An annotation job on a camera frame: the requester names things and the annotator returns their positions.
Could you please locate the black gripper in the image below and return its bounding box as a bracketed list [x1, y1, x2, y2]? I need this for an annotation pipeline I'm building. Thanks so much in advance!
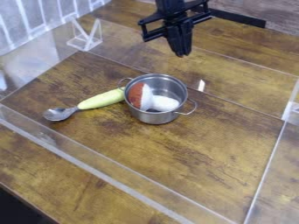
[137, 0, 211, 57]

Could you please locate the red and white plush mushroom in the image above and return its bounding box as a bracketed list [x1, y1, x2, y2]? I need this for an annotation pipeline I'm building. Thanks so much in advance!
[126, 82, 180, 112]

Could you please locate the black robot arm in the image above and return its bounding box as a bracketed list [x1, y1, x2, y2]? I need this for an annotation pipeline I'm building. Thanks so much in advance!
[137, 0, 211, 57]

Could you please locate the silver metal pot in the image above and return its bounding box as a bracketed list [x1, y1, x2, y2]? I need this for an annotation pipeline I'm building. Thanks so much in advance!
[124, 73, 197, 124]

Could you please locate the black baseboard strip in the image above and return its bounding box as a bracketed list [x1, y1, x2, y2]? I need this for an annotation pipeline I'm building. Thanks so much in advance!
[209, 8, 267, 28]

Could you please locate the clear acrylic stand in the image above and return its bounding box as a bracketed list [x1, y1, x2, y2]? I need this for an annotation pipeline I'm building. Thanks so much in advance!
[66, 19, 102, 52]

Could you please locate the spoon with yellow-green handle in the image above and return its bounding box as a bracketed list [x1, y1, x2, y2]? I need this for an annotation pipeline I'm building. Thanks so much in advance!
[42, 88, 124, 122]

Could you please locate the clear acrylic enclosure panel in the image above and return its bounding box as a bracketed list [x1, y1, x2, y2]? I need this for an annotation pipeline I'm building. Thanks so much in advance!
[0, 104, 236, 224]

